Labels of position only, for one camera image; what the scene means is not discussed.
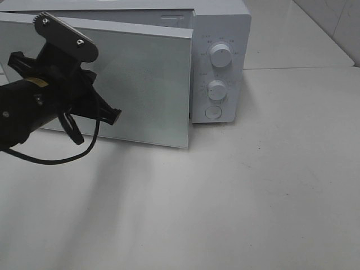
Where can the upper white control knob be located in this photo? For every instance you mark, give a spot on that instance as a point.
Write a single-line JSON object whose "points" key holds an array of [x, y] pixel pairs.
{"points": [[220, 54]]}

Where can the round door release button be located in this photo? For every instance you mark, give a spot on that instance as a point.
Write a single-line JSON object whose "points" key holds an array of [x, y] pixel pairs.
{"points": [[213, 112]]}

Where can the lower white timer knob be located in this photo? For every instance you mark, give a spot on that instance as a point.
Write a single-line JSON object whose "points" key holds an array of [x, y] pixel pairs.
{"points": [[216, 90]]}

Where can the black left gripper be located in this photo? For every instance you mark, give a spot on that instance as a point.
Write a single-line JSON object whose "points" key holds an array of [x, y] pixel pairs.
{"points": [[70, 88]]}

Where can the white microwave door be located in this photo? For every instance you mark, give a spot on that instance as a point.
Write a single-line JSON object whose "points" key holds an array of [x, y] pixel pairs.
{"points": [[146, 76]]}

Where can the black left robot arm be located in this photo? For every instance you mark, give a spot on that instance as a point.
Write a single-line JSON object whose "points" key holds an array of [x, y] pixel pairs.
{"points": [[19, 101]]}

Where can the white microwave oven body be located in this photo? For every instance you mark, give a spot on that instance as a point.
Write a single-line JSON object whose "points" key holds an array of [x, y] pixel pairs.
{"points": [[205, 22]]}

